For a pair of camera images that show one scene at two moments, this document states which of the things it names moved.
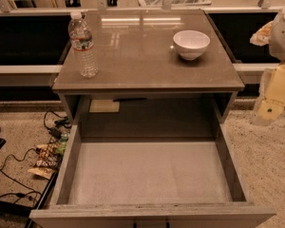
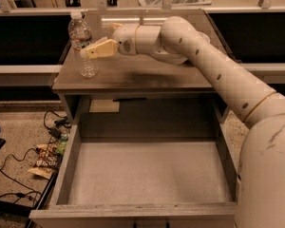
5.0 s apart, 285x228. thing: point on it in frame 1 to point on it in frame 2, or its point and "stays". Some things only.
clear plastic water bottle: [82, 43] stays
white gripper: [283, 38] to [125, 39]
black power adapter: [55, 132] stays
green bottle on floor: [63, 144] stays
